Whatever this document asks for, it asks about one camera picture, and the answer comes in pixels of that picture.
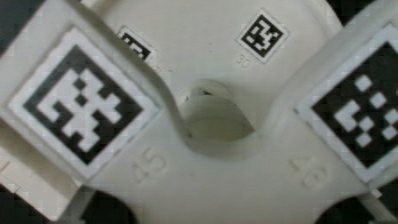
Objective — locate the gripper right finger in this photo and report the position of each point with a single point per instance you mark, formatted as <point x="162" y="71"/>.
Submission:
<point x="368" y="209"/>

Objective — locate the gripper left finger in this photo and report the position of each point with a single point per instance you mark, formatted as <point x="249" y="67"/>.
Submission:
<point x="95" y="208"/>

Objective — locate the white cross-shaped table base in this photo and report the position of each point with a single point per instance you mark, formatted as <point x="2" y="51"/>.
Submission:
<point x="89" y="106"/>

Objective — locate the white round table top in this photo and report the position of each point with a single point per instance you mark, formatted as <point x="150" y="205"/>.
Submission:
<point x="237" y="42"/>

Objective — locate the white cylindrical table leg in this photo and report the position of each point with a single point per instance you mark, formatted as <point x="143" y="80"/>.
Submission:
<point x="212" y="113"/>

